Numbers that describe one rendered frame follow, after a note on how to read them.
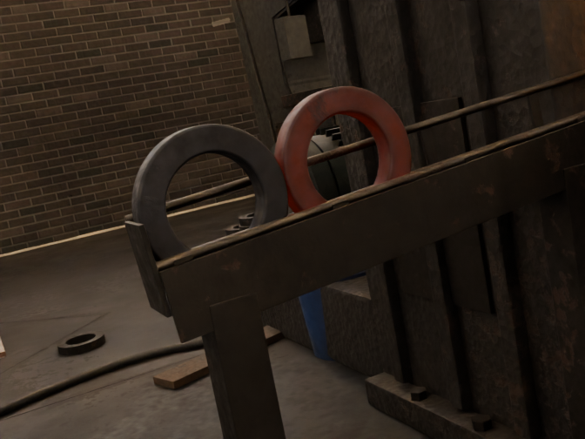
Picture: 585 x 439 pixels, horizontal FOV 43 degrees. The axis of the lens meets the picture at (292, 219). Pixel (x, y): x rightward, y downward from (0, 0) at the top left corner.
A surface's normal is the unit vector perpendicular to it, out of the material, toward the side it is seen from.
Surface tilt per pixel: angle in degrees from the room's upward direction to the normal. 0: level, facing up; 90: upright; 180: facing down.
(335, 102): 90
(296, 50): 90
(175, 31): 90
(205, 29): 90
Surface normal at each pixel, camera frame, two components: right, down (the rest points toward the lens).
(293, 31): 0.58, 0.01
